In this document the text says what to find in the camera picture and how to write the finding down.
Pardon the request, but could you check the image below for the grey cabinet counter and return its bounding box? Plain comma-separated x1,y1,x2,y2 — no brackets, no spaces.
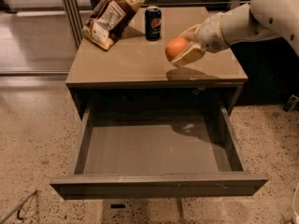
66,7,248,114

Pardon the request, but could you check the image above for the metal window frame post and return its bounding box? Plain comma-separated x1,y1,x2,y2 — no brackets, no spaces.
62,0,82,49

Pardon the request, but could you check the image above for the dark object on floor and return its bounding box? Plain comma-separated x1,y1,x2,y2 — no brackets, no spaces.
283,94,299,112

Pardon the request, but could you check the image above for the brown chip bag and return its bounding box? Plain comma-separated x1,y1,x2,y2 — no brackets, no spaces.
82,0,145,50

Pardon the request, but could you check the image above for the metal rod on floor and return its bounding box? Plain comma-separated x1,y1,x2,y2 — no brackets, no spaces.
0,189,37,224

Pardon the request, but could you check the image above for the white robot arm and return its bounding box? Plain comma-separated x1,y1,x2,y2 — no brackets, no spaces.
166,0,299,67

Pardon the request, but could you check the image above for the blue Pepsi soda can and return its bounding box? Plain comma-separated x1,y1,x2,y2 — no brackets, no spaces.
145,6,162,41

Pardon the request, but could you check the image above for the open grey top drawer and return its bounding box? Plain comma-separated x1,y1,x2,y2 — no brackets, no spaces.
50,105,268,200

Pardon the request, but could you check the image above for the white cable on floor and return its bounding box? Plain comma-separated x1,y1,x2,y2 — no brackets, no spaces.
291,181,299,224

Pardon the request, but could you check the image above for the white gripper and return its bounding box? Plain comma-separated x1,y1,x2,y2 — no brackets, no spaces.
171,12,230,67

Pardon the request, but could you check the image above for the orange fruit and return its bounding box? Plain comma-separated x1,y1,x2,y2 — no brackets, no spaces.
165,37,189,62

